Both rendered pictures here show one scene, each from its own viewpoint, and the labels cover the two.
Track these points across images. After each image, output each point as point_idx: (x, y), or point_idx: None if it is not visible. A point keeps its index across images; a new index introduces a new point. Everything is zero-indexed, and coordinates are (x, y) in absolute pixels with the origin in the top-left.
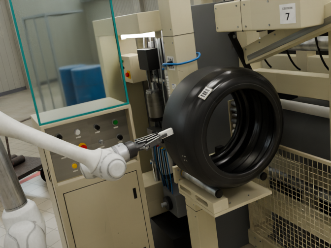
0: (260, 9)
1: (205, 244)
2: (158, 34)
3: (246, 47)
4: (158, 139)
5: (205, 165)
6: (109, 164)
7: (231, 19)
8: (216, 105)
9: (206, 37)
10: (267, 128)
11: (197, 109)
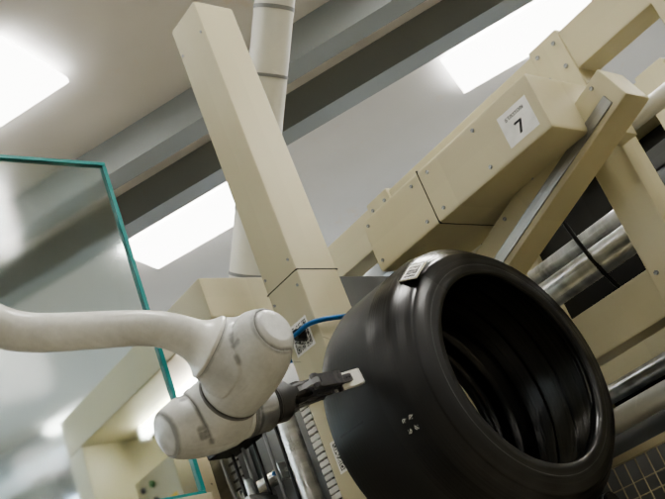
0: (463, 153)
1: None
2: None
3: None
4: (335, 374)
5: (466, 425)
6: (254, 313)
7: (409, 219)
8: (445, 293)
9: None
10: (569, 419)
11: (408, 300)
